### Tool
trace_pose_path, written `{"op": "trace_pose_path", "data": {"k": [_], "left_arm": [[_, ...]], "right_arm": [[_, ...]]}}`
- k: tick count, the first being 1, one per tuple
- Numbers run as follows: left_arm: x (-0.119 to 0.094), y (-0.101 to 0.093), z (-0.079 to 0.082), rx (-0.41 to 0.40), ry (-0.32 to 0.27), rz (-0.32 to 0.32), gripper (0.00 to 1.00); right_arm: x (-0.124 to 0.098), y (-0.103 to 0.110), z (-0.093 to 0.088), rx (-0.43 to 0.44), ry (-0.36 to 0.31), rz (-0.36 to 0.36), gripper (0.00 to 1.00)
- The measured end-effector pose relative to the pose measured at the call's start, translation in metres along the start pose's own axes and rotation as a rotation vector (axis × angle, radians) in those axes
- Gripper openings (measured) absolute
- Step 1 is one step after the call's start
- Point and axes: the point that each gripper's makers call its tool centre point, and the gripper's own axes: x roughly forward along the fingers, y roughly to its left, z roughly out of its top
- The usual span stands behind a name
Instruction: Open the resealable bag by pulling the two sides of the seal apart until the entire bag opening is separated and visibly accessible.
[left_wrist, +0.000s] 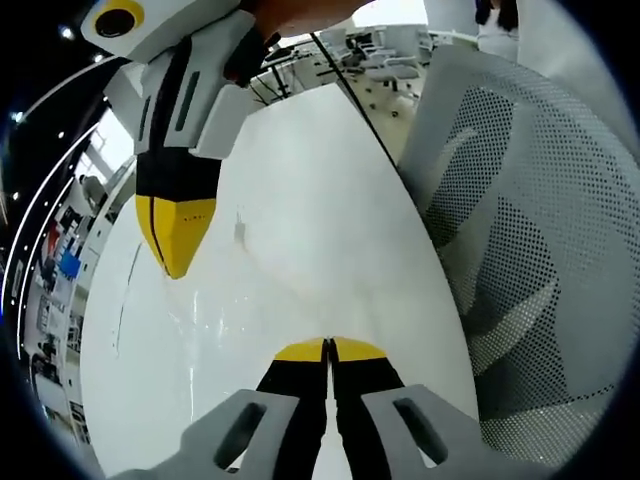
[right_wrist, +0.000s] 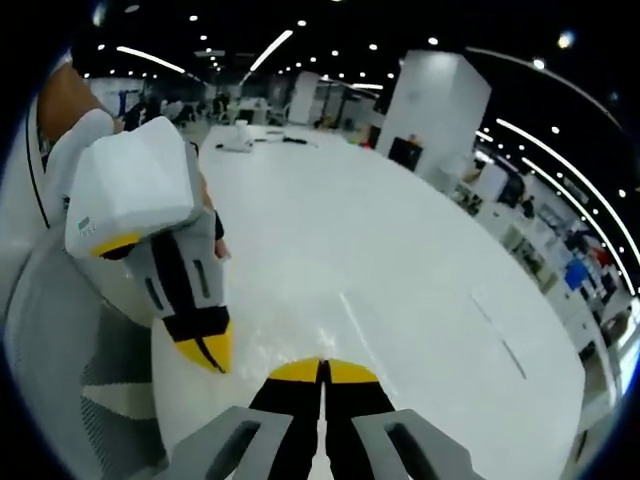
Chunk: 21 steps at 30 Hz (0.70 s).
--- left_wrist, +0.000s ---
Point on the clear resealable plastic bag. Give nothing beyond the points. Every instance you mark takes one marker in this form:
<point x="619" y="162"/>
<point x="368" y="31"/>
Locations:
<point x="225" y="310"/>

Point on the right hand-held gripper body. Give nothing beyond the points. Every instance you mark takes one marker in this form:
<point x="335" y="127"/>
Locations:
<point x="145" y="35"/>

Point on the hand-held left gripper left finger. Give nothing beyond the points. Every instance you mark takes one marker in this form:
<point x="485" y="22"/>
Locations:
<point x="280" y="420"/>

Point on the blue box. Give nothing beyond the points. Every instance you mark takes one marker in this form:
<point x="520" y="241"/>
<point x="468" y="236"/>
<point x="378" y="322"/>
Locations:
<point x="70" y="262"/>

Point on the group of white office chairs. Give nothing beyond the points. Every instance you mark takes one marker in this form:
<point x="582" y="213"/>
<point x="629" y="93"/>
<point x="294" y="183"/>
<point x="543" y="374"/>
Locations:
<point x="385" y="60"/>

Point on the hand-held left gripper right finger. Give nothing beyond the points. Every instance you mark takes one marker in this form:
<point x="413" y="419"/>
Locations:
<point x="380" y="415"/>

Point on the long white counter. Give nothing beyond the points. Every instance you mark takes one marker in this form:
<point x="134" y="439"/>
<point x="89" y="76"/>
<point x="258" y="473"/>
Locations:
<point x="117" y="195"/>

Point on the grey mesh office chair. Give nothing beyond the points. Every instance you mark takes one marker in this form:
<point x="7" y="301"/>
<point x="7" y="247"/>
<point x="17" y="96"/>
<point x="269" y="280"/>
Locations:
<point x="525" y="200"/>

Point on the person's right hand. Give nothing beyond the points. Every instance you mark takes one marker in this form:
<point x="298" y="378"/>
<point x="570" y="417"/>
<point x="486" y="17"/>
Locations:
<point x="305" y="12"/>

